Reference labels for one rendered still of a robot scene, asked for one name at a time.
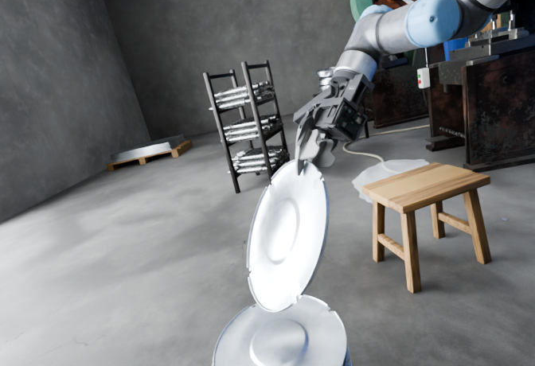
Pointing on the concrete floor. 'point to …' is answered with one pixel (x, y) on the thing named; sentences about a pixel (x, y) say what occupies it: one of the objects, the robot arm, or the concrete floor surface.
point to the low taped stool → (408, 190)
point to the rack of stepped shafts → (275, 158)
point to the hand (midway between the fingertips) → (301, 169)
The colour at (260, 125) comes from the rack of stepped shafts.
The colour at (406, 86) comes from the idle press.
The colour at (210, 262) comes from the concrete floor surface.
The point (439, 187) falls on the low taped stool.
